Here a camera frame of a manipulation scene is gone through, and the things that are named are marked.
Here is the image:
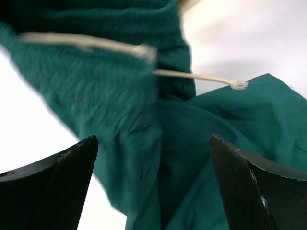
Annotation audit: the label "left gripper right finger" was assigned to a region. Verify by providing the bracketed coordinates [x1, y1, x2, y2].
[210, 135, 307, 230]

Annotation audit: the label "teal green shorts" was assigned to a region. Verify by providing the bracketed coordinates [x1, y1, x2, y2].
[0, 0, 307, 230]

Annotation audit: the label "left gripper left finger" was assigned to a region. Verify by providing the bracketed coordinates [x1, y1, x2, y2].
[0, 136, 98, 230]

